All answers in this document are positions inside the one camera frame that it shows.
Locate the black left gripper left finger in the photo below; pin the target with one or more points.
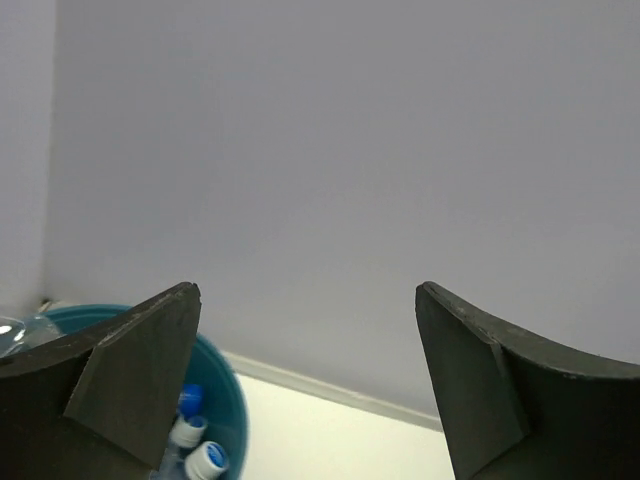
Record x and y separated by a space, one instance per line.
99 403

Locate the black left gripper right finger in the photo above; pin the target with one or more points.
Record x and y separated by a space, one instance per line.
515 405

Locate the crushed bluish blue cap bottle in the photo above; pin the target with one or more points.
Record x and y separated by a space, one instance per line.
190 401

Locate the blue label white cap bottle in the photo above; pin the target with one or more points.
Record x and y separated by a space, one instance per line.
184 437

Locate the large clear square bottle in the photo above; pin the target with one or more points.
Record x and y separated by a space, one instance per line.
21 334

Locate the teal plastic bin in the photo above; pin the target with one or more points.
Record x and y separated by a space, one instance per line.
223 406

